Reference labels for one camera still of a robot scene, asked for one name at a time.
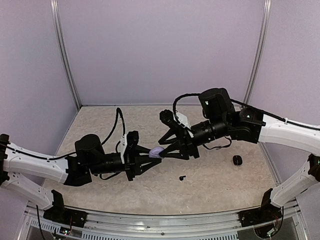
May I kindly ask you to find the black earbud charging case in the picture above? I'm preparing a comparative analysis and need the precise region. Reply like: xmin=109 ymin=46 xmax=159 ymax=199
xmin=232 ymin=155 xmax=243 ymax=166

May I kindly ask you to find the left aluminium frame post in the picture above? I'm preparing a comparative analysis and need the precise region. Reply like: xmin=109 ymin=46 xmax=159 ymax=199
xmin=50 ymin=0 xmax=82 ymax=111

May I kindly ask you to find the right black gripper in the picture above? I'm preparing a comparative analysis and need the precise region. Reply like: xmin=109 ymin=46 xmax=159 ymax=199
xmin=158 ymin=114 xmax=230 ymax=160

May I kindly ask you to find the right aluminium frame post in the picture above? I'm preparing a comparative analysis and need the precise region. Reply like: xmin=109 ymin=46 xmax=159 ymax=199
xmin=243 ymin=0 xmax=272 ymax=104

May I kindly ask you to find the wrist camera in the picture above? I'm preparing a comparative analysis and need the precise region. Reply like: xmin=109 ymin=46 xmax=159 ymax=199
xmin=118 ymin=130 xmax=140 ymax=161
xmin=159 ymin=109 xmax=191 ymax=131

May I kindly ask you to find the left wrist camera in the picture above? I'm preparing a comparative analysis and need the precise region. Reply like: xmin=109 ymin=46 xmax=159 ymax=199
xmin=118 ymin=130 xmax=140 ymax=161

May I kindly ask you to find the black earbud near front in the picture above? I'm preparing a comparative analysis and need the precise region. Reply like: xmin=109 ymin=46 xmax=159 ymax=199
xmin=179 ymin=175 xmax=186 ymax=181

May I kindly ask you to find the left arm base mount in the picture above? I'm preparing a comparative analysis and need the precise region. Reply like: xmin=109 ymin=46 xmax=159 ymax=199
xmin=43 ymin=190 xmax=88 ymax=228

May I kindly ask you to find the front aluminium rail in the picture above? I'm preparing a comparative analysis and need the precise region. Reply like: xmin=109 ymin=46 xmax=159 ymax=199
xmin=17 ymin=197 xmax=320 ymax=240

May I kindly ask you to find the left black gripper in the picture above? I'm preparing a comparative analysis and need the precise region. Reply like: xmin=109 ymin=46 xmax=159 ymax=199
xmin=88 ymin=145 xmax=162 ymax=182

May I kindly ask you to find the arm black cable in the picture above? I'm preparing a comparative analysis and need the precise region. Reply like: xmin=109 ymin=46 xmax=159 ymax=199
xmin=172 ymin=92 xmax=320 ymax=131
xmin=0 ymin=107 xmax=126 ymax=161

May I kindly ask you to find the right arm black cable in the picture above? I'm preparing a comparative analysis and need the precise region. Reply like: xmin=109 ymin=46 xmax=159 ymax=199
xmin=172 ymin=92 xmax=320 ymax=131

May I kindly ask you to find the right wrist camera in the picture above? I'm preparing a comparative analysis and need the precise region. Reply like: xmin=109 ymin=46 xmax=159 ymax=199
xmin=159 ymin=109 xmax=191 ymax=131

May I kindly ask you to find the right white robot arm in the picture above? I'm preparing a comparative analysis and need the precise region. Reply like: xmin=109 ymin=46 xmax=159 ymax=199
xmin=158 ymin=88 xmax=320 ymax=222

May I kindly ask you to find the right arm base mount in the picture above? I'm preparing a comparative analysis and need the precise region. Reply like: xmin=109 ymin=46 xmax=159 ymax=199
xmin=238 ymin=188 xmax=283 ymax=227

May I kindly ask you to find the lilac earbud charging case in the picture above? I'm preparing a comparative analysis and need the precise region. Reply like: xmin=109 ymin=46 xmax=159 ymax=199
xmin=148 ymin=146 xmax=164 ymax=159

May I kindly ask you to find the aluminium frame post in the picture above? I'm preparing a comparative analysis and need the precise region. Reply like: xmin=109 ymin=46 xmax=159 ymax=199
xmin=50 ymin=0 xmax=82 ymax=111
xmin=243 ymin=0 xmax=272 ymax=104

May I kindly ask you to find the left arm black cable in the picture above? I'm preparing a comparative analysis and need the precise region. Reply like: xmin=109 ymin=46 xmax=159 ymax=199
xmin=0 ymin=107 xmax=126 ymax=161

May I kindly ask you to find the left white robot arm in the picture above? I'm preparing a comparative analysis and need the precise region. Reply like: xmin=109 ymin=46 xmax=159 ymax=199
xmin=0 ymin=131 xmax=163 ymax=223

